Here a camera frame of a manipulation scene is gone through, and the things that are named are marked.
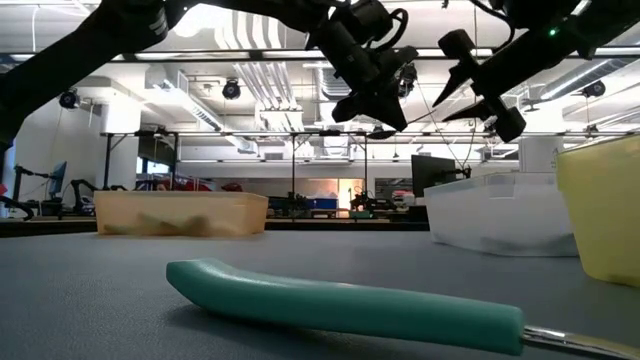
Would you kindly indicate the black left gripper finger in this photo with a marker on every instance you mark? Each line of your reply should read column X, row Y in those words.
column 392, row 107
column 355, row 107

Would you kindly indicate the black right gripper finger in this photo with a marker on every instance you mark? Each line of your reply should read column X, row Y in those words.
column 507, row 125
column 460, row 50

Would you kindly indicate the background black robot arm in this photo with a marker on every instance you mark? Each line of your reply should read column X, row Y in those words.
column 85, row 192
column 22, row 187
column 370, row 202

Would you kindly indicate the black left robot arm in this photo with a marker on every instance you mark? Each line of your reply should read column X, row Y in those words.
column 75, row 55

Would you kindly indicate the black background monitor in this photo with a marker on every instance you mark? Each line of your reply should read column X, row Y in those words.
column 432, row 175

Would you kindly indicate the clear plastic bin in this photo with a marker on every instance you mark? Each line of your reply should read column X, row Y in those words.
column 500, row 220

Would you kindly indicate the blue background bin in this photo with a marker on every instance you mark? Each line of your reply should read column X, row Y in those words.
column 322, row 203

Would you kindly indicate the yellow-green plastic bin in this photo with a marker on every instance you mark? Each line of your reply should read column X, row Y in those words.
column 605, row 215

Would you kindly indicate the orange plastic bin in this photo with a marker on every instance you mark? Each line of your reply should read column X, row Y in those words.
column 225, row 205

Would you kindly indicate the red background object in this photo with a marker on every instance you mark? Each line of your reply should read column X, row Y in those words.
column 200, row 186

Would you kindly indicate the blue-grey table mat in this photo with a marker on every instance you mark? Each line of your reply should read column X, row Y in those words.
column 100, row 300

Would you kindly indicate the black overhead rig camera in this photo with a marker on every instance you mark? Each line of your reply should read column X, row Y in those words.
column 411, row 82

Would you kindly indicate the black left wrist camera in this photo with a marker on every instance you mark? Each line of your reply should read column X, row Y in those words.
column 370, row 20

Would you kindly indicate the black dome ceiling camera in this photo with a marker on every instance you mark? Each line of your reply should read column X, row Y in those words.
column 231, row 90
column 595, row 89
column 69, row 99

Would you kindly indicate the black overhead frame bar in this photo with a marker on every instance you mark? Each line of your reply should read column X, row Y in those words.
column 255, row 55

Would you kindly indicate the black metal table frame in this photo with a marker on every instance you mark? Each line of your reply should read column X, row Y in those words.
column 350, row 225

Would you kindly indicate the white rectangular air duct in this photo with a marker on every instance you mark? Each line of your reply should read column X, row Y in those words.
column 205, row 116

